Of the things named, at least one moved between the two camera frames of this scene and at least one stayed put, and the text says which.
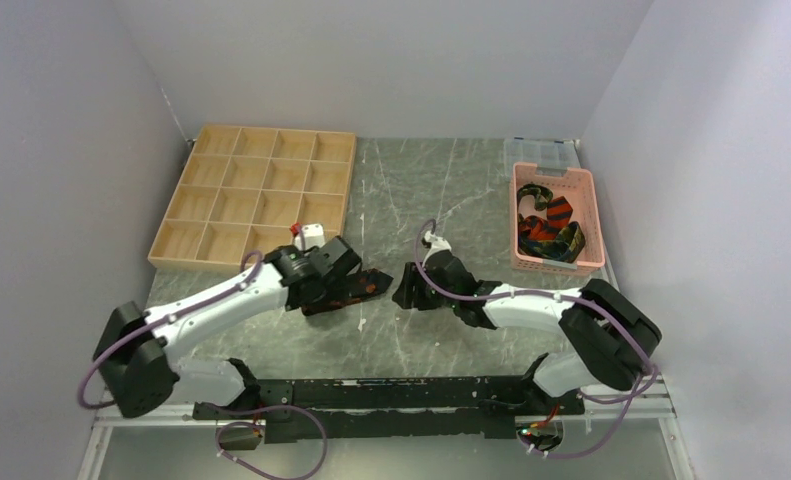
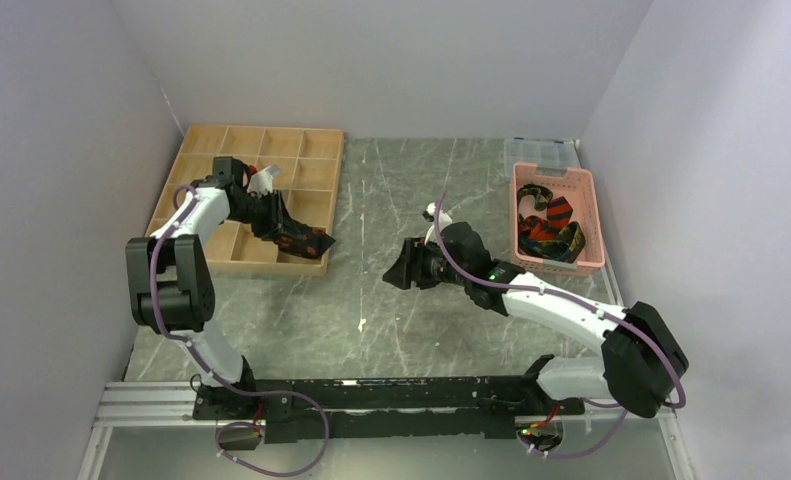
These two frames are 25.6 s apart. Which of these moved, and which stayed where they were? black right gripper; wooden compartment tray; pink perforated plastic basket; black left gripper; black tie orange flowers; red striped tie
Moved: black tie orange flowers; black left gripper; wooden compartment tray; black right gripper
Stayed: red striped tie; pink perforated plastic basket
